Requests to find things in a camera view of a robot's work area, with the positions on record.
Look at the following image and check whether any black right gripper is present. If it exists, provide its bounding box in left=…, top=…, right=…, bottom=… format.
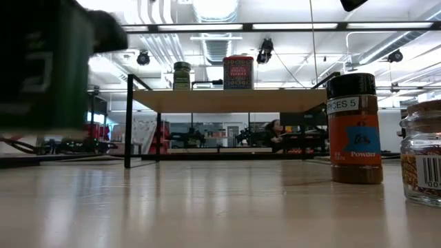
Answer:
left=339, top=0, right=369, bottom=13

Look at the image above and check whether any red-lid smoked paprika tin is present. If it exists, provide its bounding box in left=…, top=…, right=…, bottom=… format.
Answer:
left=223, top=54, right=255, bottom=90

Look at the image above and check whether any person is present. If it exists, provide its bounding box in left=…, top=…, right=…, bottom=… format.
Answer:
left=263, top=118, right=287, bottom=153

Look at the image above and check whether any ribbed ceiling air duct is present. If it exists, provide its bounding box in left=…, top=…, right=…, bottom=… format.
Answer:
left=201, top=37, right=232, bottom=66

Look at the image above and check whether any thin hanging black cable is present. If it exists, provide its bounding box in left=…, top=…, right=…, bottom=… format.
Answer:
left=309, top=0, right=318, bottom=83

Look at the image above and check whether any black overhead crossbar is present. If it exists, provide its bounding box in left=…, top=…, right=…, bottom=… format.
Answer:
left=120, top=21, right=441, bottom=34

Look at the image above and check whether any green-lid oregano glass jar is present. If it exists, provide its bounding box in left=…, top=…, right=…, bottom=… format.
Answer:
left=172, top=61, right=192, bottom=90

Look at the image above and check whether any dark green spice tin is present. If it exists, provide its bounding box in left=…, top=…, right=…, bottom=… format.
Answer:
left=0, top=0, right=94, bottom=138

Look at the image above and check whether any black ceiling track light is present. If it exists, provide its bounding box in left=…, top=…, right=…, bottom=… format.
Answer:
left=136, top=50, right=152, bottom=66
left=387, top=49, right=404, bottom=64
left=256, top=37, right=275, bottom=65

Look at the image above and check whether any small cork-top glass jar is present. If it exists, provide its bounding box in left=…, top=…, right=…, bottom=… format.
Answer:
left=399, top=99, right=441, bottom=207

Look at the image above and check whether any black-lid orange spice bottle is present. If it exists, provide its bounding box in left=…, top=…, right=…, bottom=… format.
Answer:
left=325, top=72, right=384, bottom=185

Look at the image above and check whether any Acadia poster book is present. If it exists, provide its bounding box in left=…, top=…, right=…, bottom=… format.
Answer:
left=305, top=153, right=402, bottom=165

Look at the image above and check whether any black metal table frame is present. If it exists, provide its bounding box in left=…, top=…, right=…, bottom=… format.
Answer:
left=0, top=151, right=402, bottom=169

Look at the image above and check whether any wooden shelf with black legs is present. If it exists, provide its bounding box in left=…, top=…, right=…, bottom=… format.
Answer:
left=123, top=70, right=342, bottom=169

